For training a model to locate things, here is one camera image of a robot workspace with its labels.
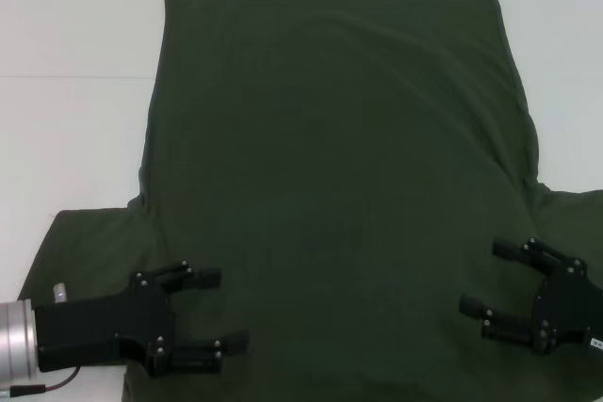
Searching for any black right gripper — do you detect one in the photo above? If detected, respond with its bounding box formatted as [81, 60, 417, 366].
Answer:
[460, 235, 603, 356]

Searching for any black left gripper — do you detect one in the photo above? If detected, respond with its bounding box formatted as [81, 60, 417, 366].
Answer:
[33, 259, 250, 378]

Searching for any dark green shirt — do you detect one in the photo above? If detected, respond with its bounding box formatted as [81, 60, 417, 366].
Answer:
[16, 0, 603, 402]

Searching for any red black cable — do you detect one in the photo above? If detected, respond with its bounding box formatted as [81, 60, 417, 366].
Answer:
[0, 366, 82, 398]

